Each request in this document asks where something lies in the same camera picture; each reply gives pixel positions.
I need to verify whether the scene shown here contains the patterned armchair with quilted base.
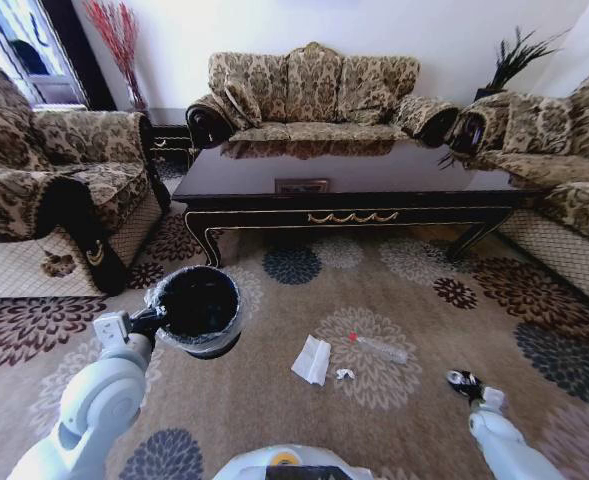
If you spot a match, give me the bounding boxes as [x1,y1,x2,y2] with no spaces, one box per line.
[0,51,172,299]

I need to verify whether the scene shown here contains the white crumpled tissue paper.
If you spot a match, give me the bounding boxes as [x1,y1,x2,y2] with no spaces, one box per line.
[290,334,332,387]

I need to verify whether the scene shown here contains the dark rectangular tray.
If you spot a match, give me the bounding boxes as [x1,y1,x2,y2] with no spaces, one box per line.
[273,177,332,195]

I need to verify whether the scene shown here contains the window with white frame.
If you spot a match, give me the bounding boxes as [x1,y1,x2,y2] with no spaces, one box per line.
[0,0,86,109]

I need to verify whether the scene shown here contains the dark feathery potted plant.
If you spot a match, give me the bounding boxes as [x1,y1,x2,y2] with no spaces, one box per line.
[473,25,573,103]

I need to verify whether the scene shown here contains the patterned three-seat sofa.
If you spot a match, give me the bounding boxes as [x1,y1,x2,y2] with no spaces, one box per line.
[185,41,461,151]

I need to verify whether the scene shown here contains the white robot front shell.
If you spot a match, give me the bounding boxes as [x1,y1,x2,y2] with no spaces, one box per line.
[212,441,376,480]

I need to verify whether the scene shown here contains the clear bottle with red cap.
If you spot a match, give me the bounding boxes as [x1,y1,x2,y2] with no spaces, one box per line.
[347,330,409,366]

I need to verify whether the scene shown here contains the red decorative branches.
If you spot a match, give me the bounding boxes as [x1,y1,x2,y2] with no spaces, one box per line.
[83,0,148,112]

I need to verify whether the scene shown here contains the dark glossy coffee table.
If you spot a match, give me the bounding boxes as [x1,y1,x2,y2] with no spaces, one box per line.
[170,139,550,269]

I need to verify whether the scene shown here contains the patterned throw pillow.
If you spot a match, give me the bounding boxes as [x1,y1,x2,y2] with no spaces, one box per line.
[221,74,264,129]
[501,95,560,155]

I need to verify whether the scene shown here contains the black round trash bin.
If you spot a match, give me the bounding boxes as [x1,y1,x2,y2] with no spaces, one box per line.
[160,265,243,359]

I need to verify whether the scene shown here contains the floral patterned rug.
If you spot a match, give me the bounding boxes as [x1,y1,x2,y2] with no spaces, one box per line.
[0,159,589,480]

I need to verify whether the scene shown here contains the dark side table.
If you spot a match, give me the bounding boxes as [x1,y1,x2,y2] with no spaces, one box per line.
[143,107,193,164]

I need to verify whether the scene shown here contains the patterned armchair with dark armrest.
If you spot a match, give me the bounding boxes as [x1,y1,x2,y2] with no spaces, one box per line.
[448,59,589,307]

